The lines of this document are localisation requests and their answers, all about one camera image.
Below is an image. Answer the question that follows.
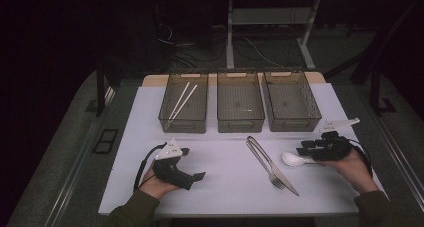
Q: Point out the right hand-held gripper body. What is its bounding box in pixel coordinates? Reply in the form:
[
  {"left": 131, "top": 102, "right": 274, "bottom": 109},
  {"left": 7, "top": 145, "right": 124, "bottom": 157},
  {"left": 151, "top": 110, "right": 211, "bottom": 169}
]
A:
[{"left": 309, "top": 117, "right": 361, "bottom": 162}]

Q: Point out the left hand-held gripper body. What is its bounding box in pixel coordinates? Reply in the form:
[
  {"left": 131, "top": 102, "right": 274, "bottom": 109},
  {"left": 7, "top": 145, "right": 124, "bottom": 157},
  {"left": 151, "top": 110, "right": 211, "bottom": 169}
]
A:
[{"left": 152, "top": 137, "right": 196, "bottom": 192}]

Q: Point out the white spoon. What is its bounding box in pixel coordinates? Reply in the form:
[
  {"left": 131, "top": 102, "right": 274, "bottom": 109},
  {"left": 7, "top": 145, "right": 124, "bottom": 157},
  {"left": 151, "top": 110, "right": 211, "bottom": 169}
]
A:
[{"left": 281, "top": 151, "right": 318, "bottom": 168}]

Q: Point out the transparent grey plastic bin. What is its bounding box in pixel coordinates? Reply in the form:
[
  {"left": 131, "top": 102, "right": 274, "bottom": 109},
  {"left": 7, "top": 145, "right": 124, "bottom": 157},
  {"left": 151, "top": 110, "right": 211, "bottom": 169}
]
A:
[
  {"left": 263, "top": 69, "right": 323, "bottom": 133},
  {"left": 158, "top": 71, "right": 209, "bottom": 134},
  {"left": 216, "top": 70, "right": 266, "bottom": 134}
]

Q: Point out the metal knife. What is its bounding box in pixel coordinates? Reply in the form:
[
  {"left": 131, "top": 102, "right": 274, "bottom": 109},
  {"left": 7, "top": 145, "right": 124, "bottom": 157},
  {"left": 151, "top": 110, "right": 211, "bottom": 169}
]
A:
[{"left": 247, "top": 135, "right": 300, "bottom": 197}]

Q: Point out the metal fork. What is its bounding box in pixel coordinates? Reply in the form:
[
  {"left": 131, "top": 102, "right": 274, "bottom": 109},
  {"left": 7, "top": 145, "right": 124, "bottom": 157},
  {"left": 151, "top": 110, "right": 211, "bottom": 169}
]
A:
[{"left": 245, "top": 140, "right": 287, "bottom": 191}]

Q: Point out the white chopstick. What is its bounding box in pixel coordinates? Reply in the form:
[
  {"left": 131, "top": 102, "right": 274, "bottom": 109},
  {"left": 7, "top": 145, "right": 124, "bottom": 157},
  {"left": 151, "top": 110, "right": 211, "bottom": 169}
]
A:
[
  {"left": 167, "top": 81, "right": 191, "bottom": 121},
  {"left": 164, "top": 84, "right": 198, "bottom": 131}
]

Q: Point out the person's left hand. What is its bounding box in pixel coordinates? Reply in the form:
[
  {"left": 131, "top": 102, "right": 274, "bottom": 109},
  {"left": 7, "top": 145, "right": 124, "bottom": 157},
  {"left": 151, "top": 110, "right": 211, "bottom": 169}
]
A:
[{"left": 139, "top": 166, "right": 181, "bottom": 200}]

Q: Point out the black metal stand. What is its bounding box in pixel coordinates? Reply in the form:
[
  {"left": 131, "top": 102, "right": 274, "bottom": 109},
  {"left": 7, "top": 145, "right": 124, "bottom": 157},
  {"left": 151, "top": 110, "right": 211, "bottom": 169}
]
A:
[
  {"left": 84, "top": 58, "right": 116, "bottom": 118},
  {"left": 368, "top": 63, "right": 398, "bottom": 116}
]

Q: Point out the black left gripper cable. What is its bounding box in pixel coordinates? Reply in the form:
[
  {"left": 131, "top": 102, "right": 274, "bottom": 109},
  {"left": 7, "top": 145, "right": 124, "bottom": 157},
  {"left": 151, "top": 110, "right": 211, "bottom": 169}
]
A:
[{"left": 133, "top": 142, "right": 168, "bottom": 193}]

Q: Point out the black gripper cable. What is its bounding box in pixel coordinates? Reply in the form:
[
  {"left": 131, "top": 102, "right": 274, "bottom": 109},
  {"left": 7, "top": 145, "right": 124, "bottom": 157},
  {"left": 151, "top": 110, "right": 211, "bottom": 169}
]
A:
[
  {"left": 348, "top": 138, "right": 374, "bottom": 179},
  {"left": 133, "top": 142, "right": 168, "bottom": 193}
]

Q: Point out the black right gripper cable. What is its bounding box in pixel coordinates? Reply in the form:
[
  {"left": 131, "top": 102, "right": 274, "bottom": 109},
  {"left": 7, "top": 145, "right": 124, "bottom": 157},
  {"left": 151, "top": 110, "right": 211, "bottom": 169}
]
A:
[{"left": 348, "top": 138, "right": 374, "bottom": 179}]

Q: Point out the black floor cable bundle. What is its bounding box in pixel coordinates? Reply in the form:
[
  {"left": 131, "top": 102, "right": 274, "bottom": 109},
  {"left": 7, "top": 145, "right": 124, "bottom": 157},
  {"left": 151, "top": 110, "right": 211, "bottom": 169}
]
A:
[{"left": 156, "top": 20, "right": 228, "bottom": 71}]

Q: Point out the white floor cable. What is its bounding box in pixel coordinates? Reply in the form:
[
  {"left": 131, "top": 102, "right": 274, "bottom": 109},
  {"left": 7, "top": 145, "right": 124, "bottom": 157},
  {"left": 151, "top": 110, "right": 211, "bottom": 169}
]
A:
[{"left": 243, "top": 36, "right": 287, "bottom": 69}]

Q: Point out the white metal desk frame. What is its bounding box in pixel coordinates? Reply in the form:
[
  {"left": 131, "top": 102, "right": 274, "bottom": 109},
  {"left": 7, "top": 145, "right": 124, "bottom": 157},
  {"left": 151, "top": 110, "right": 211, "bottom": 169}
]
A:
[{"left": 225, "top": 0, "right": 323, "bottom": 71}]

